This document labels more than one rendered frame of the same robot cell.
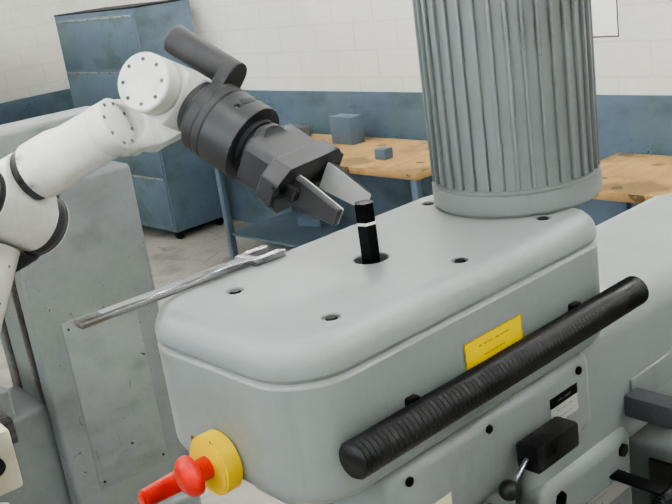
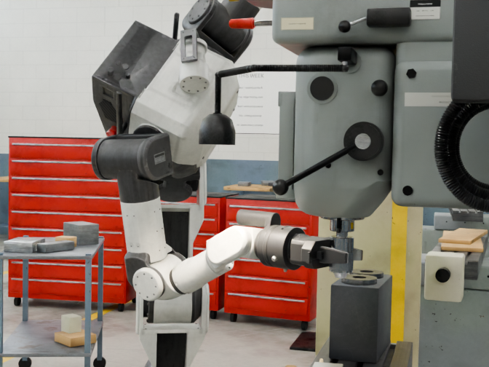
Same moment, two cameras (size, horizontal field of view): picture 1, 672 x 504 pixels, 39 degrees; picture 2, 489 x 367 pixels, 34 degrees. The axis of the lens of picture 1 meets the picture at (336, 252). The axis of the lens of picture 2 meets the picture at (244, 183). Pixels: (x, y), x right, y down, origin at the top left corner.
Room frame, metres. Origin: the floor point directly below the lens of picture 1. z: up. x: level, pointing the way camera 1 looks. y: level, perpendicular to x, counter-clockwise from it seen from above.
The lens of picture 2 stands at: (-0.10, -1.20, 1.45)
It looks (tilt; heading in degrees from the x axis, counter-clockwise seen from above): 3 degrees down; 55
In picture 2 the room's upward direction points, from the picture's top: 1 degrees clockwise
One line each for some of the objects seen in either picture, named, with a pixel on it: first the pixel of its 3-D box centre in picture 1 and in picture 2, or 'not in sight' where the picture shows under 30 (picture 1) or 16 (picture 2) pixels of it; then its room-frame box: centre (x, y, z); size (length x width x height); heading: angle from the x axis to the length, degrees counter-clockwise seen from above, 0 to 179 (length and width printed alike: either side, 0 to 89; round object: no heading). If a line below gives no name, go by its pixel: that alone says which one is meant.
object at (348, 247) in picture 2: not in sight; (341, 256); (0.95, -0.04, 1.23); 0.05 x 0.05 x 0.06
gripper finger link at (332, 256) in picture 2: not in sight; (332, 256); (0.92, -0.04, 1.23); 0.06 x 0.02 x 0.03; 106
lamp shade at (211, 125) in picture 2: not in sight; (217, 128); (0.76, 0.12, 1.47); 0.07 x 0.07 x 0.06
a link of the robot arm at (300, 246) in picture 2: not in sight; (303, 250); (0.93, 0.05, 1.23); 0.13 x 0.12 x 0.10; 16
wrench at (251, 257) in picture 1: (183, 284); not in sight; (0.94, 0.16, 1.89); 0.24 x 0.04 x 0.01; 129
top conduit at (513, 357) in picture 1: (511, 362); not in sight; (0.86, -0.16, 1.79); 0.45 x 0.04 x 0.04; 130
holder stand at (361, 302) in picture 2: not in sight; (362, 312); (1.33, 0.30, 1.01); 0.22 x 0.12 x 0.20; 36
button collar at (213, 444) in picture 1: (216, 462); not in sight; (0.80, 0.14, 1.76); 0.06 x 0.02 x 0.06; 40
